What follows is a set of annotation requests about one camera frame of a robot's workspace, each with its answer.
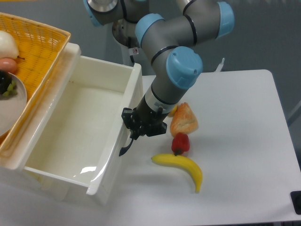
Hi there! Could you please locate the black device at edge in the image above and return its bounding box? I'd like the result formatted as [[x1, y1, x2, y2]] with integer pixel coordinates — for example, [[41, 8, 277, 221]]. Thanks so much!
[[290, 191, 301, 215]]

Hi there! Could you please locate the yellow banana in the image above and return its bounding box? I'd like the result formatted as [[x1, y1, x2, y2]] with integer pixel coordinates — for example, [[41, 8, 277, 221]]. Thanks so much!
[[151, 153, 203, 193]]

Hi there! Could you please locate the yellow woven basket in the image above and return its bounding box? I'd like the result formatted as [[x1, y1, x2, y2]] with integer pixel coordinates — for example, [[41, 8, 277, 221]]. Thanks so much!
[[0, 13, 71, 158]]

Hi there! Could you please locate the red bell pepper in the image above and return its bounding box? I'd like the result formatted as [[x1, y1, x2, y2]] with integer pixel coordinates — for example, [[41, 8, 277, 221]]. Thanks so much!
[[171, 132, 190, 156]]

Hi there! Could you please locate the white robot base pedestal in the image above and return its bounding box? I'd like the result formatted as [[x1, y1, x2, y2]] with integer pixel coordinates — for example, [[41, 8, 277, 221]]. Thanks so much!
[[112, 19, 143, 66]]

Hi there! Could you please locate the white plate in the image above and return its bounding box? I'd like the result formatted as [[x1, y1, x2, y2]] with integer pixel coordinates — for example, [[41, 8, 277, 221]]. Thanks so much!
[[0, 73, 27, 136]]

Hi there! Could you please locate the yellow bell pepper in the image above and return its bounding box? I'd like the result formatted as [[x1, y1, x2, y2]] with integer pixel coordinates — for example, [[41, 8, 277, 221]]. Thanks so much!
[[168, 105, 178, 117]]

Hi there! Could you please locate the white metal frame bracket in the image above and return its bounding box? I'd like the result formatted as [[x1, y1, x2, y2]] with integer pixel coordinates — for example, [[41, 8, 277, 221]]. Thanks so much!
[[215, 57, 225, 73]]

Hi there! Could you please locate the pink sausage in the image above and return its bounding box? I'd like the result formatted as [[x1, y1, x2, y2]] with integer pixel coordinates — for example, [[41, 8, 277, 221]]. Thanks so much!
[[0, 58, 17, 73]]

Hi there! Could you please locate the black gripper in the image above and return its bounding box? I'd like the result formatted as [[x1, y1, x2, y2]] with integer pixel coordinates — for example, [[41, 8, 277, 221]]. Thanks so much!
[[121, 103, 167, 139]]

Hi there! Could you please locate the white drawer cabinet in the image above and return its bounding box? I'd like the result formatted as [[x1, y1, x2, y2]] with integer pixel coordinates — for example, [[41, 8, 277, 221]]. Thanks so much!
[[0, 43, 81, 191]]

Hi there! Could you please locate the croissant bread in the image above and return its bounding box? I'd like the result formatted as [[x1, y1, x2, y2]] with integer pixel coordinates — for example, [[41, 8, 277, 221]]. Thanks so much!
[[170, 102, 198, 137]]

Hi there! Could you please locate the dark grapes bunch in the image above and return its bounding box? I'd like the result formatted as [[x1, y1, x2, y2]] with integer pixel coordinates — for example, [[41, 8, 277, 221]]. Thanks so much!
[[0, 69, 17, 97]]

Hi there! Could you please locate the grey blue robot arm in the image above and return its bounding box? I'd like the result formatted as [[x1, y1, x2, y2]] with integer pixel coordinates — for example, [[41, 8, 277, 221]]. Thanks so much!
[[84, 0, 235, 139]]

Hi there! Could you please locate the white pear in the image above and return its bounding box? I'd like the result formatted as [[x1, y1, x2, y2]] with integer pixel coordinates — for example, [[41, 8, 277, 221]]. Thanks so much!
[[0, 31, 25, 60]]

